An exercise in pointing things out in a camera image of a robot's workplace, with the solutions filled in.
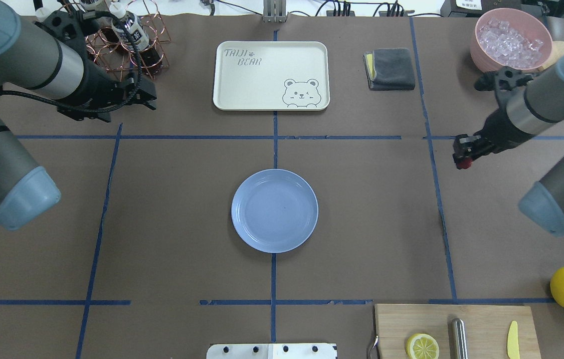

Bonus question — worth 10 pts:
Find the grey folded cloth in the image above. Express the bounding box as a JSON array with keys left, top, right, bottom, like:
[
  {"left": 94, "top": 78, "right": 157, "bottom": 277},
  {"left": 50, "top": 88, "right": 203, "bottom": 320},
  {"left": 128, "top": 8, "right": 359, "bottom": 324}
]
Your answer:
[{"left": 368, "top": 48, "right": 415, "bottom": 91}]

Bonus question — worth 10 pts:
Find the wooden round stand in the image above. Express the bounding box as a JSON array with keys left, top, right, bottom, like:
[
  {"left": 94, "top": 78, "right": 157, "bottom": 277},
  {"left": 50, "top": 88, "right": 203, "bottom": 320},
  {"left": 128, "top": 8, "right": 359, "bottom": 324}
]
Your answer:
[{"left": 539, "top": 41, "right": 564, "bottom": 71}]

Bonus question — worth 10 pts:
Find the right tea bottle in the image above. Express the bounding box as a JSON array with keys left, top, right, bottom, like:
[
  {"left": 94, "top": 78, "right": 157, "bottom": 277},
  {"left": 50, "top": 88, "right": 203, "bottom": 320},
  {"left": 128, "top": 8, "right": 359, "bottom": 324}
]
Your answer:
[{"left": 109, "top": 2, "right": 163, "bottom": 76}]

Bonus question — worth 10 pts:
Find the rear tea bottle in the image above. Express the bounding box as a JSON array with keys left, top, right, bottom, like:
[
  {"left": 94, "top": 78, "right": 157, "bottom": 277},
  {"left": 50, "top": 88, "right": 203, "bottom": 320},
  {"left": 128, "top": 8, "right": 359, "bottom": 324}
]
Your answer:
[{"left": 80, "top": 0, "right": 125, "bottom": 30}]

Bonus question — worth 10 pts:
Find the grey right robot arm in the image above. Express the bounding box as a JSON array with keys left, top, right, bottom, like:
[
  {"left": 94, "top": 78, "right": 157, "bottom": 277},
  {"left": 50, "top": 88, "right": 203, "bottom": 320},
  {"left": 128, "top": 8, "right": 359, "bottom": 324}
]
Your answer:
[{"left": 452, "top": 55, "right": 564, "bottom": 238}]

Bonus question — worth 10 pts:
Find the cream bear tray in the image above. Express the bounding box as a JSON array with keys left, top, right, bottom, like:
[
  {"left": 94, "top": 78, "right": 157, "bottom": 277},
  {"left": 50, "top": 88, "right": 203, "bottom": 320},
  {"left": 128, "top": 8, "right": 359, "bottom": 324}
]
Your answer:
[{"left": 212, "top": 41, "right": 331, "bottom": 111}]

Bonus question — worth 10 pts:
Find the blue round plate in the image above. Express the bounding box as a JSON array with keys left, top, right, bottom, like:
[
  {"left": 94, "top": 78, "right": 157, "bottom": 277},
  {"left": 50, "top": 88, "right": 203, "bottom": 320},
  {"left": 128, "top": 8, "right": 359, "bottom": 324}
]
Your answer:
[{"left": 231, "top": 169, "right": 320, "bottom": 254}]

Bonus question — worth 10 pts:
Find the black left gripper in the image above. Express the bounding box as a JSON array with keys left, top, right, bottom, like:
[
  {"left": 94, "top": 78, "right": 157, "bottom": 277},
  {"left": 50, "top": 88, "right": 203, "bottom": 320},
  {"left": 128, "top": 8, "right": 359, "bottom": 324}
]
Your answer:
[{"left": 57, "top": 75, "right": 157, "bottom": 123}]

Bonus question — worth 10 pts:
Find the copper wire bottle rack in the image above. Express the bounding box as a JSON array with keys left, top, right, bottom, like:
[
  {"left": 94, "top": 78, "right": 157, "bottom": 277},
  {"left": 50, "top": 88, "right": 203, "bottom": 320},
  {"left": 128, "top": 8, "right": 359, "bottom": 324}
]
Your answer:
[{"left": 85, "top": 0, "right": 172, "bottom": 80}]

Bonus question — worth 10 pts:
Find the grey metal post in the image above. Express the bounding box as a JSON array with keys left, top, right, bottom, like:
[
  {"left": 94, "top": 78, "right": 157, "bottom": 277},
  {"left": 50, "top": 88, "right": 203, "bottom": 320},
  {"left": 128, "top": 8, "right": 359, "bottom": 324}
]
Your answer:
[{"left": 263, "top": 0, "right": 288, "bottom": 23}]

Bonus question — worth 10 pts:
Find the yellow plastic knife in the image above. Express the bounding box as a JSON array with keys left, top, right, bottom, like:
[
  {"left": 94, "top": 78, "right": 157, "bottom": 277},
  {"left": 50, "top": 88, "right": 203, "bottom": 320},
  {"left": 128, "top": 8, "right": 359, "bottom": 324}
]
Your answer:
[{"left": 507, "top": 320, "right": 521, "bottom": 359}]

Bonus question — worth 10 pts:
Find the tea bottle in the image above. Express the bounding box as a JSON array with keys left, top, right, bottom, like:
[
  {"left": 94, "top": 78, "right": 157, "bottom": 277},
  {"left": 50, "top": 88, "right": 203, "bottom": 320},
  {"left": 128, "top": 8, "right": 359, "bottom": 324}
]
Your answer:
[
  {"left": 109, "top": 2, "right": 163, "bottom": 76},
  {"left": 80, "top": 0, "right": 125, "bottom": 30}
]

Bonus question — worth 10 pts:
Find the steel knife handle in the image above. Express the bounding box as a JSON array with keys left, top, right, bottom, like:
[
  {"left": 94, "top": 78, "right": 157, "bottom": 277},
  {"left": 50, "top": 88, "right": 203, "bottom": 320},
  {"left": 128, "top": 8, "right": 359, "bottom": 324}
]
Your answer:
[{"left": 450, "top": 318, "right": 469, "bottom": 359}]

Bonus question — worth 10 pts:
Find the wooden cutting board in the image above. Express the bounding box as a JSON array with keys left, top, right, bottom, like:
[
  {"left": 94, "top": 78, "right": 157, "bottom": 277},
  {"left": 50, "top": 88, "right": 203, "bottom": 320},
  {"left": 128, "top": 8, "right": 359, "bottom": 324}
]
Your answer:
[{"left": 375, "top": 304, "right": 542, "bottom": 359}]

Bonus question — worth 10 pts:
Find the pink bowl with ice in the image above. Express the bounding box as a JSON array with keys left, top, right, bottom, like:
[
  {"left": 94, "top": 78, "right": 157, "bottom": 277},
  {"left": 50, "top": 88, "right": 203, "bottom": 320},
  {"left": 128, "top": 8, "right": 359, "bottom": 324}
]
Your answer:
[{"left": 470, "top": 7, "right": 553, "bottom": 72}]

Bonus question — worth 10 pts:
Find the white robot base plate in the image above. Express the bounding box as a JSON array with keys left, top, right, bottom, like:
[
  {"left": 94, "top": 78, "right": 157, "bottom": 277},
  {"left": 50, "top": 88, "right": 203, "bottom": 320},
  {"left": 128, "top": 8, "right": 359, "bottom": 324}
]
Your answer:
[{"left": 206, "top": 343, "right": 338, "bottom": 359}]

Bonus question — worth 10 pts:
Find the red strawberry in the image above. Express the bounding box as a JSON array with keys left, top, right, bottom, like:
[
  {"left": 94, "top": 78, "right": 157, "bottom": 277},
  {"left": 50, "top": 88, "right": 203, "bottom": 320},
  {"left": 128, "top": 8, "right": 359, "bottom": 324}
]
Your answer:
[{"left": 456, "top": 158, "right": 473, "bottom": 170}]

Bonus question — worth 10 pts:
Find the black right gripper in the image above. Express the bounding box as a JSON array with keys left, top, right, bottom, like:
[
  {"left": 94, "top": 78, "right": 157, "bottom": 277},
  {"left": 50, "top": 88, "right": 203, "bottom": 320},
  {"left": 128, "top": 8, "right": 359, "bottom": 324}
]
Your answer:
[{"left": 453, "top": 132, "right": 494, "bottom": 170}]

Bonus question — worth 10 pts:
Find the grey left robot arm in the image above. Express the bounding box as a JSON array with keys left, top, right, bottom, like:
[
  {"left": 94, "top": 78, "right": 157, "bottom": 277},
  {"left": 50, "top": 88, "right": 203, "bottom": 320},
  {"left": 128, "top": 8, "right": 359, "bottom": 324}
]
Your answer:
[{"left": 0, "top": 0, "right": 157, "bottom": 230}]

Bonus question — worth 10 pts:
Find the lemon half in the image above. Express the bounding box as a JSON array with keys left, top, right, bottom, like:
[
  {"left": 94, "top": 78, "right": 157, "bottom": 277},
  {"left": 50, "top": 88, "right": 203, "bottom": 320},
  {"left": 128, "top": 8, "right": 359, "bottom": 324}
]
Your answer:
[{"left": 405, "top": 333, "right": 440, "bottom": 359}]

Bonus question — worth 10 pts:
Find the yellow sponge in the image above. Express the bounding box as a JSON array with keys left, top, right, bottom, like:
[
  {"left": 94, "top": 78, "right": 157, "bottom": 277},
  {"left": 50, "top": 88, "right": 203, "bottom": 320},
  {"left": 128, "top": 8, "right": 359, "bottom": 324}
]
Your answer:
[{"left": 364, "top": 52, "right": 376, "bottom": 83}]

